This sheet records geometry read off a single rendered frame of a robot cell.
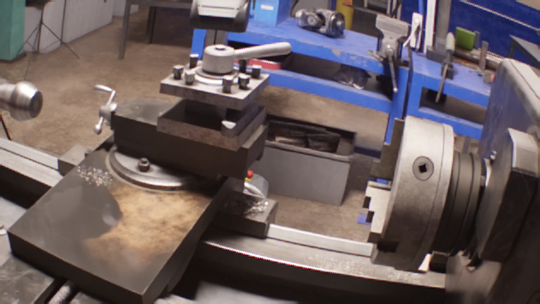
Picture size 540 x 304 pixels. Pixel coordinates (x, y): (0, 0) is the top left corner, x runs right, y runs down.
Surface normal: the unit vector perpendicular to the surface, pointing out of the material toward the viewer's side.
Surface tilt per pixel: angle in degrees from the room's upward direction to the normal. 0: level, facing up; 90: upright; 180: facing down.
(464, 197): 56
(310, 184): 90
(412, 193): 62
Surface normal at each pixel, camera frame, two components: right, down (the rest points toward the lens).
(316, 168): -0.22, 0.39
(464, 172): -0.01, -0.64
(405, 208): -0.22, 0.09
